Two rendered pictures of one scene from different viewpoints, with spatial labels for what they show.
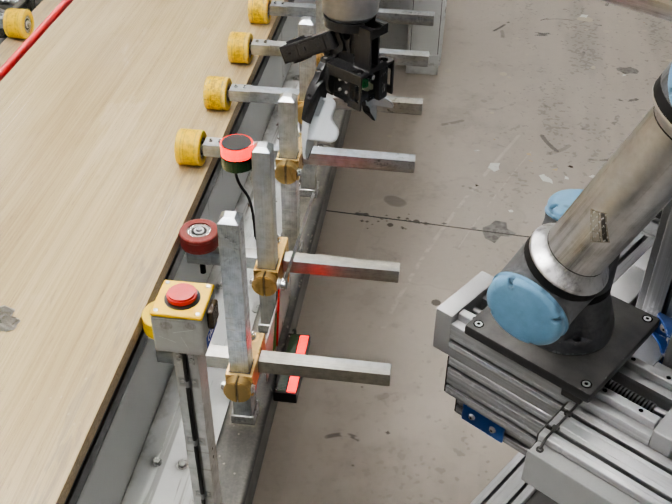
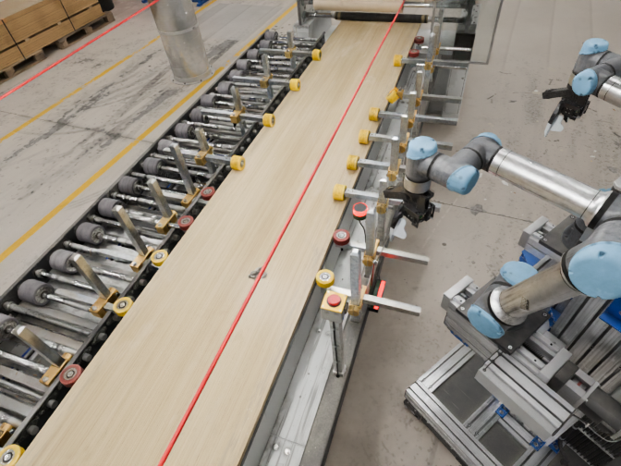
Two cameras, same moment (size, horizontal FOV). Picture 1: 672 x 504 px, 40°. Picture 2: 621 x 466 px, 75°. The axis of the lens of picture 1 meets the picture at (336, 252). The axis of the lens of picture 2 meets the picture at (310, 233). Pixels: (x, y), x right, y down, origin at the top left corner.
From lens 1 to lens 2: 36 cm
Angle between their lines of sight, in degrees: 15
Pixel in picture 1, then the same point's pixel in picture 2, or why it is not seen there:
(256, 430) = (359, 324)
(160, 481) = (320, 339)
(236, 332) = (354, 291)
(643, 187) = (549, 297)
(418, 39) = (448, 106)
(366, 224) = not seen: hidden behind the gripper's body
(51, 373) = (279, 300)
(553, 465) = (490, 379)
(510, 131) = not seen: hidden behind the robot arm
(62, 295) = (284, 263)
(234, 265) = (356, 269)
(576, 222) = (514, 298)
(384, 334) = not seen: hidden behind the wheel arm
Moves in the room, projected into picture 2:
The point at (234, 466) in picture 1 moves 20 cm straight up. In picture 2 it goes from (349, 341) to (349, 317)
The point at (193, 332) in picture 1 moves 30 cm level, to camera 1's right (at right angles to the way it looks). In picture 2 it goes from (337, 316) to (436, 329)
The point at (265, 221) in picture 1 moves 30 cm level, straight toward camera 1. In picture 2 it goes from (370, 239) to (369, 296)
